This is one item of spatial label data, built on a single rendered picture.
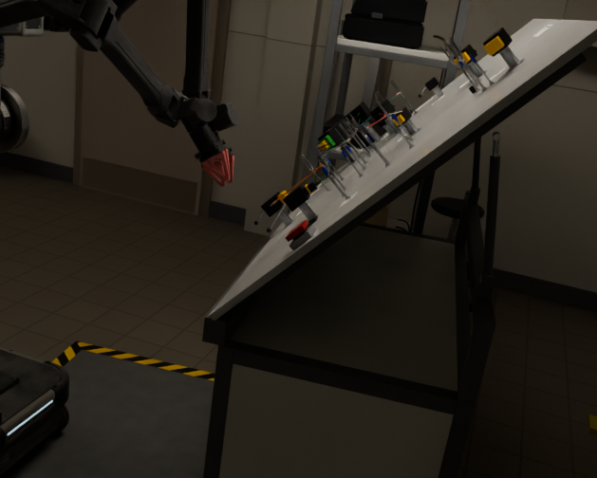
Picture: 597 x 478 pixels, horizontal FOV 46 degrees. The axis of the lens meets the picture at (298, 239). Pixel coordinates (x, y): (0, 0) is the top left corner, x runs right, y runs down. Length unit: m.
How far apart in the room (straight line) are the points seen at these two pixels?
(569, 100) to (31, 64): 3.76
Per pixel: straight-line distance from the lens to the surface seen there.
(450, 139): 1.42
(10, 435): 2.40
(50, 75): 5.58
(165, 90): 1.76
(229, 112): 2.01
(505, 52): 1.74
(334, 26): 2.66
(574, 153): 4.47
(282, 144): 4.62
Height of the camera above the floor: 1.60
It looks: 19 degrees down
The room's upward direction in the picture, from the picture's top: 8 degrees clockwise
